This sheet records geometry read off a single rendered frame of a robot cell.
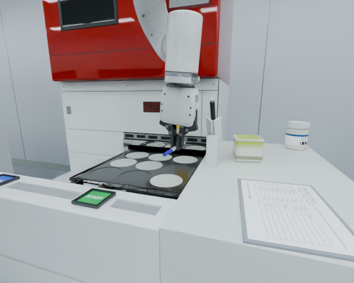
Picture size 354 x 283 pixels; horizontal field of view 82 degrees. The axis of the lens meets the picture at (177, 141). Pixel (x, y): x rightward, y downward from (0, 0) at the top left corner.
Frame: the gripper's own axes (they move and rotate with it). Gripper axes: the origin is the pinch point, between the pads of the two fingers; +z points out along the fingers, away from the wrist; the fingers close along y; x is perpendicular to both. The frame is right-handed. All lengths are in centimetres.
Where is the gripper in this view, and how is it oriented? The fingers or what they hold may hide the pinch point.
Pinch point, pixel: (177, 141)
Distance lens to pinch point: 57.4
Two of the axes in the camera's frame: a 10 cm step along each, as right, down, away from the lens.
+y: -8.9, -1.9, 4.1
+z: -0.6, 9.5, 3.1
